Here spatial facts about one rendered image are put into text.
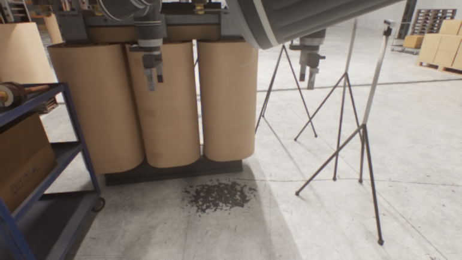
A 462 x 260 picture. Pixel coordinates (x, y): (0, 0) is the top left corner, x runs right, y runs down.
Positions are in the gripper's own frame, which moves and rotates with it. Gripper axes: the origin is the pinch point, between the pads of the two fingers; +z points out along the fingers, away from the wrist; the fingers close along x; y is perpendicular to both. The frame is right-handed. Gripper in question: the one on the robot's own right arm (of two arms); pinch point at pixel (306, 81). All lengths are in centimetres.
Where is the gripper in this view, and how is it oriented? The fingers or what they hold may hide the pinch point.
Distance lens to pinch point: 114.2
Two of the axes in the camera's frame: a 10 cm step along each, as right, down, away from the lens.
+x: 0.0, -4.1, 9.1
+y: 10.0, -0.1, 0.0
